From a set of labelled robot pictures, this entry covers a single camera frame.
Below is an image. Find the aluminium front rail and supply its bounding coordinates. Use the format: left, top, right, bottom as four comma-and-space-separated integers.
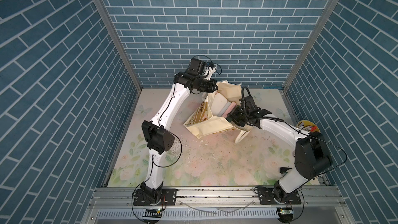
83, 186, 354, 224

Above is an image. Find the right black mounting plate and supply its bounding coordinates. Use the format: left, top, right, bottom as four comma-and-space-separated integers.
254, 186, 302, 205

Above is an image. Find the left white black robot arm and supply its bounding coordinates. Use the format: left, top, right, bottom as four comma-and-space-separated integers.
140, 68, 218, 205

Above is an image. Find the black mounting plate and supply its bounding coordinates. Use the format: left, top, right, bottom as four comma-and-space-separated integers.
133, 188, 177, 206
254, 186, 302, 205

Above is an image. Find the cream canvas tote bag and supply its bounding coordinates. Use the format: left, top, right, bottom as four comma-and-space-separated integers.
183, 81, 253, 144

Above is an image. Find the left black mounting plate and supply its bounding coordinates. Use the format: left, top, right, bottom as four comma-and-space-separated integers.
133, 188, 177, 206

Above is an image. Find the pink pencil case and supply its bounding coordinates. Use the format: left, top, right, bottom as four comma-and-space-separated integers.
221, 102, 238, 118

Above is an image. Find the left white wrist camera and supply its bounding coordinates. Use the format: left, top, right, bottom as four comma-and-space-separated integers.
186, 58, 216, 80

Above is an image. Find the yellow pen holder cup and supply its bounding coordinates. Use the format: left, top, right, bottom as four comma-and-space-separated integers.
296, 120, 320, 132

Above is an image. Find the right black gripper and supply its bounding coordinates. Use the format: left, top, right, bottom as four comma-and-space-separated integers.
226, 107, 249, 128

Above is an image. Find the white pencil case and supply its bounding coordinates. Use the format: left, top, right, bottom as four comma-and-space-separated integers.
210, 93, 231, 117

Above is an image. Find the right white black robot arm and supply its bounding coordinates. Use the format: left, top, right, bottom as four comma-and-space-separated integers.
227, 106, 333, 204

